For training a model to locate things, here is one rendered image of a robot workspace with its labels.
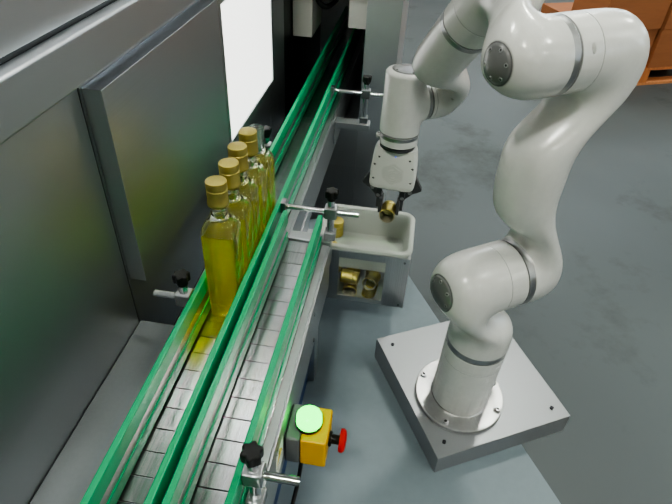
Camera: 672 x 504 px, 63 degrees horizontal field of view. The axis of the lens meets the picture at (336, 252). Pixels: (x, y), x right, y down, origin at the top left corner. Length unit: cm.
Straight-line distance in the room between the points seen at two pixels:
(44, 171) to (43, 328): 21
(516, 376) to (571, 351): 131
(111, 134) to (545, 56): 57
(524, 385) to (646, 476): 111
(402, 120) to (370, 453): 69
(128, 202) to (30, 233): 19
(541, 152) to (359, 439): 72
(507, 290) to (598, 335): 184
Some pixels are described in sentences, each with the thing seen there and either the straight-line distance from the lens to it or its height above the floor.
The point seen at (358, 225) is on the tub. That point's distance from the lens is 141.
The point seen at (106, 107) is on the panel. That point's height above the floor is 146.
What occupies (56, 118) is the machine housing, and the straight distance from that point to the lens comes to 78.
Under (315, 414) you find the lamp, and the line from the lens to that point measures 93.
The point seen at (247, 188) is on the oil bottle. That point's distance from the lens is 99.
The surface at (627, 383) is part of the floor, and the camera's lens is 261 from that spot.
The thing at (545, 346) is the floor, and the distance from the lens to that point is 260.
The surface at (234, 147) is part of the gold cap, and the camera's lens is 97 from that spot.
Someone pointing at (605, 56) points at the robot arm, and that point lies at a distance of 77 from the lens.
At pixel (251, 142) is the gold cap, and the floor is 132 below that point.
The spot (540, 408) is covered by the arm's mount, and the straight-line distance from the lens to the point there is 130.
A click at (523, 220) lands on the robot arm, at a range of 87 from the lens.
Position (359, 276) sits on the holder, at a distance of 131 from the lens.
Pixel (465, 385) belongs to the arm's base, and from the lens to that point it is 113.
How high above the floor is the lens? 179
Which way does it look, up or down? 39 degrees down
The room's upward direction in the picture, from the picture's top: 3 degrees clockwise
